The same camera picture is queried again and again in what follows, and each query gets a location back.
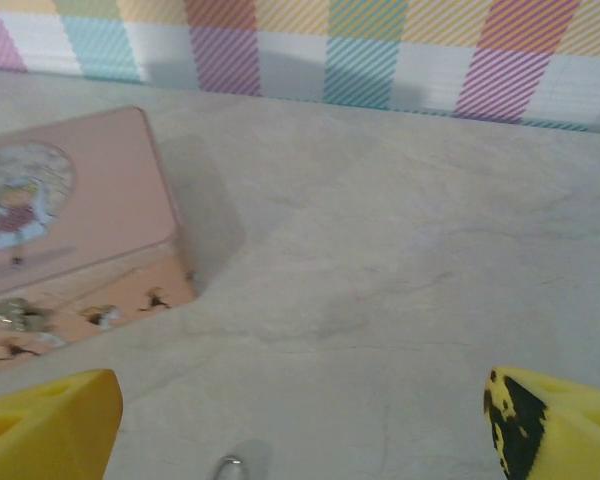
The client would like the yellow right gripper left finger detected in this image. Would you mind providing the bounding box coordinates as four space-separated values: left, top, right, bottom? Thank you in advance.
0 368 125 480

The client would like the brass padlock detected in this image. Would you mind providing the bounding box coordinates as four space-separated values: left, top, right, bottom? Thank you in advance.
0 296 56 335

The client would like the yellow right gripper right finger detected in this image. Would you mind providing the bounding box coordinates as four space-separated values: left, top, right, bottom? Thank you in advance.
482 366 600 480

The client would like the pink tin box with cartoon couple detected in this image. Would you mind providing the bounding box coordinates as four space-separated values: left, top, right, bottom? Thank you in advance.
0 105 201 377

